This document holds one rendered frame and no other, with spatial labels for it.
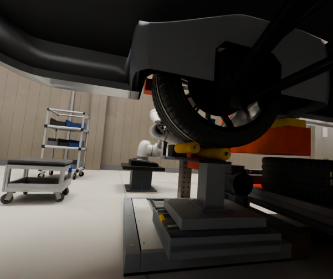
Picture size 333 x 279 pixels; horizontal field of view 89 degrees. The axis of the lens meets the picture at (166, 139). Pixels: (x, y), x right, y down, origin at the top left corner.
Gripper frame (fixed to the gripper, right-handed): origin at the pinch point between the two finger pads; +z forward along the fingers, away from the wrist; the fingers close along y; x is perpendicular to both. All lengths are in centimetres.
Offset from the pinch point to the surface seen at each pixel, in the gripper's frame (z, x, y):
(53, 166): -64, -79, 31
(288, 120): 19, 52, -41
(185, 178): -64, 0, -55
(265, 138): 4, 44, -47
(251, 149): -8, 39, -52
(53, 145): -184, -98, 74
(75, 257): 11, -72, -18
